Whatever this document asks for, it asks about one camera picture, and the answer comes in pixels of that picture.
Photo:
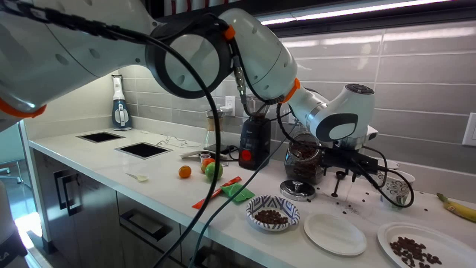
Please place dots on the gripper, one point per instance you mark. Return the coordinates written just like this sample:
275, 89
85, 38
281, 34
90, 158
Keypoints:
349, 149

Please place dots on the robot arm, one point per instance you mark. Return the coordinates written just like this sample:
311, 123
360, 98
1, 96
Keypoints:
267, 56

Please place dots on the small white plate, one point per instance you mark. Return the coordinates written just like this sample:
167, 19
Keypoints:
334, 233

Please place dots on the brown beans on plate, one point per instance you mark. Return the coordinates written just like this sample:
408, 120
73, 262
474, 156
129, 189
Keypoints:
411, 250

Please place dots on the large white plate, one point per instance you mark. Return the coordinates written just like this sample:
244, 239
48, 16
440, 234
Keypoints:
446, 238

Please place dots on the scattered brown beans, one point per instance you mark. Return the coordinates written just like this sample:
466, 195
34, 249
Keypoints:
349, 207

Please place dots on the glass jar of coffee beans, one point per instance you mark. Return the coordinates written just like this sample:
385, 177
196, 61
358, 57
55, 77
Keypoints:
303, 160

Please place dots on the silver jar lid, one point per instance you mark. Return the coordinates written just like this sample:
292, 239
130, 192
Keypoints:
297, 190

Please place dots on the patterned paper cup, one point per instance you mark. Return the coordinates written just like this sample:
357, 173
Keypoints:
398, 188

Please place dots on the brown beans in bowl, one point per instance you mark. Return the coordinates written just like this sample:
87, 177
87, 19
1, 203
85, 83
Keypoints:
271, 217

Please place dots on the blue patterned bowl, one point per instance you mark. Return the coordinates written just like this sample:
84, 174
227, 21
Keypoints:
260, 204

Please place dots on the black coffee grinder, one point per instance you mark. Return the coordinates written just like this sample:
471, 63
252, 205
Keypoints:
254, 143

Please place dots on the green packet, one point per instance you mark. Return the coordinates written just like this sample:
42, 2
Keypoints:
238, 192

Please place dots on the yellow banana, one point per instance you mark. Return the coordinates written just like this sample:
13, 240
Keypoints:
459, 209

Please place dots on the green apple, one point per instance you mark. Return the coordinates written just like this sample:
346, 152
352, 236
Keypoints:
214, 172

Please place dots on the red stick packet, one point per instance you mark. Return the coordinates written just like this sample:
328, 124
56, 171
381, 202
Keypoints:
208, 198

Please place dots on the red orange fruit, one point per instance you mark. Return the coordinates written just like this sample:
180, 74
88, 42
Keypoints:
206, 163

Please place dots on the glass carafe with wood collar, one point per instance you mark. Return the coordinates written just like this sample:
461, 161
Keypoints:
212, 126

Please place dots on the small orange fruit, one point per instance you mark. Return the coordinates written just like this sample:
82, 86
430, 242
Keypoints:
185, 171

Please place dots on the under-cabinet light strip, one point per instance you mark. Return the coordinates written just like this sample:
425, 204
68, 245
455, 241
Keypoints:
357, 11

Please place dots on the clear safety glasses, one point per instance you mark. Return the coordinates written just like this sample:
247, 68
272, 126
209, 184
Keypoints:
174, 141

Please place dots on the silver spoon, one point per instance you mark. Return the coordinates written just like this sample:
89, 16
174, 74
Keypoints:
141, 178

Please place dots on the dark drawer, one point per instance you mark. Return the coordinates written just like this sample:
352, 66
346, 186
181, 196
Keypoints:
148, 245

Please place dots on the blue white handheld vacuum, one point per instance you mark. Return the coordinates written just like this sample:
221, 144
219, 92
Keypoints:
121, 111

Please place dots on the dark cabinet door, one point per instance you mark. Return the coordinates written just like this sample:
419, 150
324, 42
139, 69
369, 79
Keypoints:
46, 193
100, 223

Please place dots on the office chair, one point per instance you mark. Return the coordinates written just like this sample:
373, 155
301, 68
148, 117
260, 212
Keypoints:
9, 171

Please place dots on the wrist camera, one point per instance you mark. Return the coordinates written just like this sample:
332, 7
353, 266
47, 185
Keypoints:
346, 160

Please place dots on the white wall socket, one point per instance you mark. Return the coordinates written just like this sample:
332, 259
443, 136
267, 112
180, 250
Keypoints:
230, 102

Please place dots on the white wall switch plate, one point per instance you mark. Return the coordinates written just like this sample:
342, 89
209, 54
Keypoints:
470, 129

